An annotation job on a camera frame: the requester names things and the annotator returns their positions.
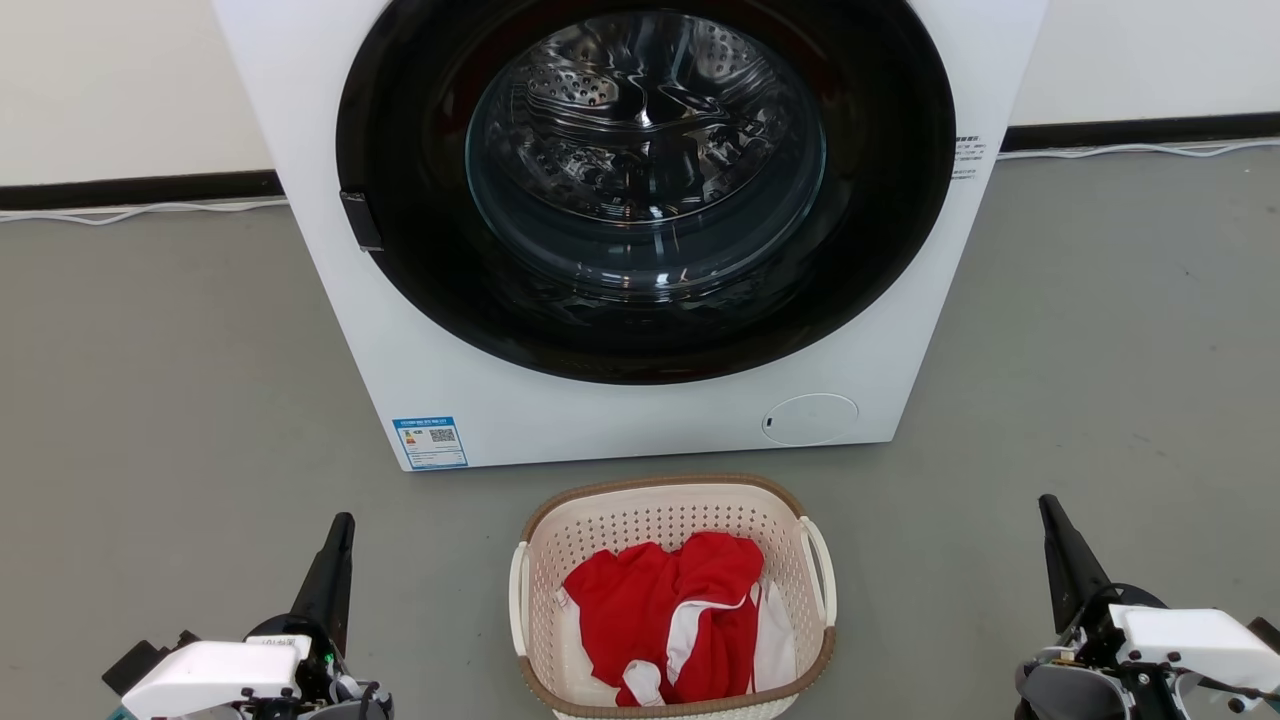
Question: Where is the thin white floor cable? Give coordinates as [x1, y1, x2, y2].
[0, 197, 291, 227]
[997, 138, 1280, 162]

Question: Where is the white front-load washing machine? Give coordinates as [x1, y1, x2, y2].
[210, 0, 1049, 472]

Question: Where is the round black washer door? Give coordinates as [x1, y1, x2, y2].
[335, 0, 958, 386]

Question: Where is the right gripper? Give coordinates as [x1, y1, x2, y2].
[1014, 494, 1193, 720]

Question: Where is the black door handle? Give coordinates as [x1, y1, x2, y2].
[339, 190, 385, 252]

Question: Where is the cream plastic laundry basket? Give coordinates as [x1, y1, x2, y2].
[508, 474, 838, 720]

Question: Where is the printed warning text sticker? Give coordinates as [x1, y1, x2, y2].
[950, 134, 990, 182]

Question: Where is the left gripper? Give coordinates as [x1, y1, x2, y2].
[240, 513, 394, 720]

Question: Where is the red and white garment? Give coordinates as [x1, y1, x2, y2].
[556, 531, 798, 709]

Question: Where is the black wall baseboard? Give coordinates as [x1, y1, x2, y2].
[1000, 111, 1280, 153]
[0, 169, 286, 212]

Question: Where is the round white filter cover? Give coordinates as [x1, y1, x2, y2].
[762, 393, 859, 447]

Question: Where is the blue energy label sticker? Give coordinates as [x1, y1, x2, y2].
[392, 416, 469, 471]

